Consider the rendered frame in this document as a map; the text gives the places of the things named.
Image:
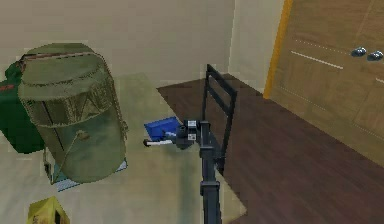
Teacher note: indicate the orange door frame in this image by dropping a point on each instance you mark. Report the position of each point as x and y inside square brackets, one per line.
[278, 50]

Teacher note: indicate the dark green bag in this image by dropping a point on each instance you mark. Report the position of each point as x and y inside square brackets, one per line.
[13, 116]

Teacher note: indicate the yellow box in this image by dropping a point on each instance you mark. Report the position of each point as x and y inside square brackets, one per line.
[45, 211]

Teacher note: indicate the olive green duffel bag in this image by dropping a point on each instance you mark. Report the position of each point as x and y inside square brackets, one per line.
[76, 116]

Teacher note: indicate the blue box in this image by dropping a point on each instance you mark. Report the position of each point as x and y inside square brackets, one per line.
[160, 126]

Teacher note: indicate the brown wooden door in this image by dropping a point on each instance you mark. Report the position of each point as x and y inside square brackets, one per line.
[333, 93]

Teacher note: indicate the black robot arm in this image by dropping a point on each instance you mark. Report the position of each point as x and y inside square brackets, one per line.
[209, 200]

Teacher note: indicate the grey round door knob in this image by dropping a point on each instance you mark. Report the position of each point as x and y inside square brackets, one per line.
[375, 55]
[358, 52]

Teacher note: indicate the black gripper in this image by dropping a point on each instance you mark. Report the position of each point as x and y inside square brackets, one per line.
[182, 137]

